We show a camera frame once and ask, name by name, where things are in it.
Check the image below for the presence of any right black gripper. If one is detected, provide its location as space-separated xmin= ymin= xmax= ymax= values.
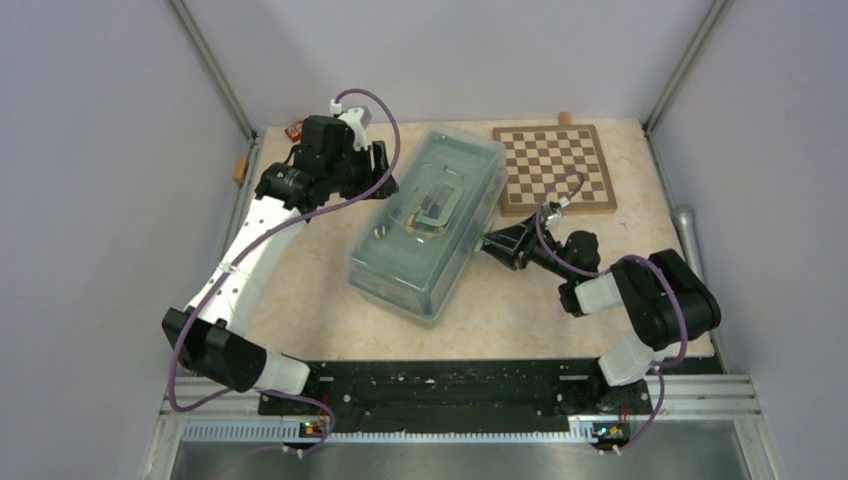
xmin=481 ymin=211 xmax=574 ymax=280

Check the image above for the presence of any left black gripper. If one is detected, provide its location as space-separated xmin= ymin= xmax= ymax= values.
xmin=326 ymin=140 xmax=399 ymax=200

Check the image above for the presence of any green plastic toolbox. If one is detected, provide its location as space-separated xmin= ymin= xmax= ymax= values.
xmin=348 ymin=124 xmax=507 ymax=328

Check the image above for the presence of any grey metal flashlight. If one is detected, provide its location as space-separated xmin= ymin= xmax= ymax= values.
xmin=671 ymin=205 xmax=700 ymax=265

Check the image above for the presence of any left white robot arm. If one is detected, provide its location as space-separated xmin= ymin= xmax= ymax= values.
xmin=162 ymin=107 xmax=398 ymax=414

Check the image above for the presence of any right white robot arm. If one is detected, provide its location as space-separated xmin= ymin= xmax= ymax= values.
xmin=482 ymin=215 xmax=721 ymax=412

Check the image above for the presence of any wooden chessboard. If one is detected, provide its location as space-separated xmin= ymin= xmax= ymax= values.
xmin=492 ymin=124 xmax=618 ymax=216

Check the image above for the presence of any red small toy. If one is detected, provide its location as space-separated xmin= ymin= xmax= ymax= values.
xmin=284 ymin=121 xmax=304 ymax=143

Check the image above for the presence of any small wooden block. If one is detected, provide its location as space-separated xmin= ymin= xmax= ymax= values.
xmin=557 ymin=112 xmax=572 ymax=126

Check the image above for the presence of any wooden block at left edge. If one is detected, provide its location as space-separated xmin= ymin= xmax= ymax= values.
xmin=231 ymin=157 xmax=249 ymax=186

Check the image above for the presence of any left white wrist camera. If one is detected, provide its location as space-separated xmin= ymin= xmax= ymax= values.
xmin=330 ymin=99 xmax=372 ymax=151

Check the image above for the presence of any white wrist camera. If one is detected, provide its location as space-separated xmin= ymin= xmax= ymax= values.
xmin=541 ymin=197 xmax=570 ymax=225
xmin=330 ymin=99 xmax=372 ymax=151

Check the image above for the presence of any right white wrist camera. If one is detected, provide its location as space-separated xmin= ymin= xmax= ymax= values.
xmin=541 ymin=197 xmax=570 ymax=225

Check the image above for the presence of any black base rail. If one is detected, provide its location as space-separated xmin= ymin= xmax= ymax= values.
xmin=258 ymin=359 xmax=654 ymax=439

